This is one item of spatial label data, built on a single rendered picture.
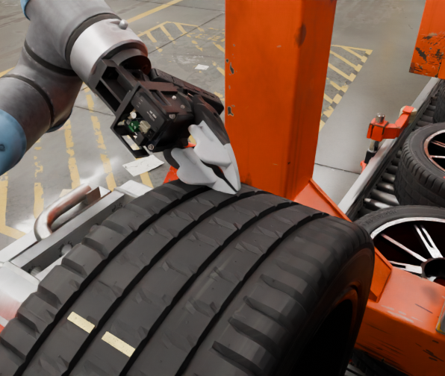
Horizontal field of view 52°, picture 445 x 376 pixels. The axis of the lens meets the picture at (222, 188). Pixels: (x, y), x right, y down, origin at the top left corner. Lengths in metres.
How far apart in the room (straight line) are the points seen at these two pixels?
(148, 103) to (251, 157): 0.51
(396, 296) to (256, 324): 0.77
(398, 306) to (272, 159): 0.43
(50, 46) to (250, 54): 0.40
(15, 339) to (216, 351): 0.18
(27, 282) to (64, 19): 0.31
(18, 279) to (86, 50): 0.27
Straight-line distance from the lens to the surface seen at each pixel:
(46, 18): 0.64
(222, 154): 0.53
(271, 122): 0.93
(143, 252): 0.44
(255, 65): 0.90
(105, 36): 0.58
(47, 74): 0.67
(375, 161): 2.17
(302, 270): 0.42
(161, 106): 0.50
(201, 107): 0.54
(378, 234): 1.58
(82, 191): 0.84
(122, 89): 0.56
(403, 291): 1.15
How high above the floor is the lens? 1.48
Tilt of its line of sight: 35 degrees down
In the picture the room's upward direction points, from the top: straight up
